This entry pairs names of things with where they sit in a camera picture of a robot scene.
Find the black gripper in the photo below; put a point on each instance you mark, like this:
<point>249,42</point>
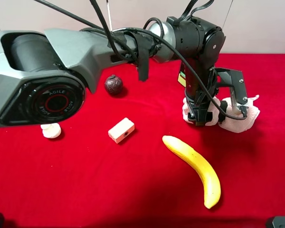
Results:
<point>200,90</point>

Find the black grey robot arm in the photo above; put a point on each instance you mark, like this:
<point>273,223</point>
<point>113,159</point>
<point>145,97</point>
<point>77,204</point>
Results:
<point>44,76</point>

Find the black object bottom right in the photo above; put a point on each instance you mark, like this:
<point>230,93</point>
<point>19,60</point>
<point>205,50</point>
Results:
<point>276,222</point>

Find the black pump bottle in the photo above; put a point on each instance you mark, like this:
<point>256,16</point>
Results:
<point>181,76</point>

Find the yellow banana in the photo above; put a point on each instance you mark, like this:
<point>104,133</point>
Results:
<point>209,178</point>

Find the dark purple ball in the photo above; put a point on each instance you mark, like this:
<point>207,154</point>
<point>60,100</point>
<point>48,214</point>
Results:
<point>113,85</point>

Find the beige wooden block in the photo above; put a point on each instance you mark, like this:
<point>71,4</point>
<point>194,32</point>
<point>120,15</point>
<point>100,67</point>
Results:
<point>121,130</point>

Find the red tablecloth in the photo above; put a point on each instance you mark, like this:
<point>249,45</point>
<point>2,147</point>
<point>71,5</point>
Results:
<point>84,179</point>

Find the white vertical pole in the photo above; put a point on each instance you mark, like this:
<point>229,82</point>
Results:
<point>109,15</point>

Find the white mushroom toy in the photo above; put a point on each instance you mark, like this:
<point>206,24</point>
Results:
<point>51,131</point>

